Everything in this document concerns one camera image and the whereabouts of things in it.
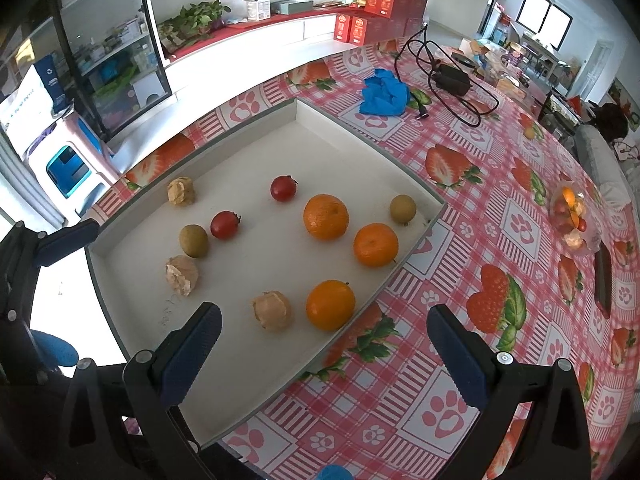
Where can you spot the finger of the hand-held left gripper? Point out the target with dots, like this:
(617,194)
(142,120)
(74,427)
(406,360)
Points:
(70,242)

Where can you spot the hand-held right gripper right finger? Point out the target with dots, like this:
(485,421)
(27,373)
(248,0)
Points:
(457,355)

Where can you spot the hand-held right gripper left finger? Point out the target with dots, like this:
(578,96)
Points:
(192,355)

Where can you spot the physalis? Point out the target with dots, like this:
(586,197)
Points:
(181,191)
(271,310)
(575,241)
(181,274)

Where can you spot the small olive round fruit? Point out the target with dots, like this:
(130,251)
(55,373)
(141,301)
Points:
(193,240)
(403,208)

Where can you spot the small red tomato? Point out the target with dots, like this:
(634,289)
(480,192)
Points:
(283,188)
(224,224)

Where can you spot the orange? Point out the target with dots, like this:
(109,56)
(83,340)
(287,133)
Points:
(331,305)
(376,244)
(326,216)

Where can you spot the clear bag of fruit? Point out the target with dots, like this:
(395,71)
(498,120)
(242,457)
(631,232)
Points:
(592,237)

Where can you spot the white tray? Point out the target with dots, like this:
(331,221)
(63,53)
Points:
(250,160)

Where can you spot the white blue plastic stool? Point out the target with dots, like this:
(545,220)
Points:
(65,172)

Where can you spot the strawberry print tablecloth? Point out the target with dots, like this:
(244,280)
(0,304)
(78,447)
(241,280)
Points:
(475,240)

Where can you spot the white blue bag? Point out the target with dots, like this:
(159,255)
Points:
(30,100)

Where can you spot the smartphone with red case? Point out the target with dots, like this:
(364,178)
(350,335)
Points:
(603,280)

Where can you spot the glass door cabinet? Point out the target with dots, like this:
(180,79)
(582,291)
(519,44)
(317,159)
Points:
(115,50)

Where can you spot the grey sofa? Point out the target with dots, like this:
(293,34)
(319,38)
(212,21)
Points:
(595,160)

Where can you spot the white low cabinet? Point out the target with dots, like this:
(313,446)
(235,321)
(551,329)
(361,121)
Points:
(240,55)

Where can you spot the green potted plant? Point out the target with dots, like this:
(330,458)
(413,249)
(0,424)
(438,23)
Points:
(195,17)

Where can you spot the crumpled blue glove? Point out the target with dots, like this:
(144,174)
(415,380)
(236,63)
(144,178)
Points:
(385,92)

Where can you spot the round dark pan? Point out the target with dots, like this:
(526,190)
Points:
(462,58)

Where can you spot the pile of snack packages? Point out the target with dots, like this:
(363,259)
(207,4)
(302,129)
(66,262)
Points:
(492,60)

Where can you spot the small white carton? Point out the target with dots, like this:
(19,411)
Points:
(260,9)

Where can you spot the pink carton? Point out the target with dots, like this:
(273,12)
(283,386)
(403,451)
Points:
(515,54)

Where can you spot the grey box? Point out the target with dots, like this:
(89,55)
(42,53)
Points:
(292,7)

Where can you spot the window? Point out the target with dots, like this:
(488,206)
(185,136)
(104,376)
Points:
(542,20)

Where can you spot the group of red gift boxes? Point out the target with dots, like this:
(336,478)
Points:
(380,2)

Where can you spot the wall painting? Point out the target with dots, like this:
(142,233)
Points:
(620,91)

